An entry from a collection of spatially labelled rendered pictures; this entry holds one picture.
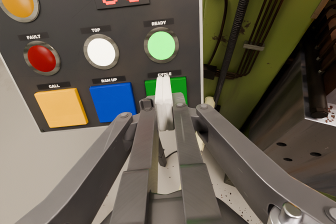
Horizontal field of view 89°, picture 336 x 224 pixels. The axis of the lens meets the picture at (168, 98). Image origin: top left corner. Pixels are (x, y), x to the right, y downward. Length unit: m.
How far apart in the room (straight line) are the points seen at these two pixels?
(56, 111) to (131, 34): 0.20
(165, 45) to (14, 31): 0.24
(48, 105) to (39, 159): 1.34
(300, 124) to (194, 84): 0.28
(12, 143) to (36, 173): 0.40
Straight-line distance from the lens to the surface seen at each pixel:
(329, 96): 0.52
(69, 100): 0.36
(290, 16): 0.54
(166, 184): 1.29
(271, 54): 0.60
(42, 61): 0.36
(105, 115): 0.35
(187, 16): 0.30
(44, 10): 0.34
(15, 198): 1.71
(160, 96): 0.15
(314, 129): 0.52
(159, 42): 0.29
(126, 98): 0.32
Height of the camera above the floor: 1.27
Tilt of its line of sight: 55 degrees down
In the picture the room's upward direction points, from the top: 7 degrees counter-clockwise
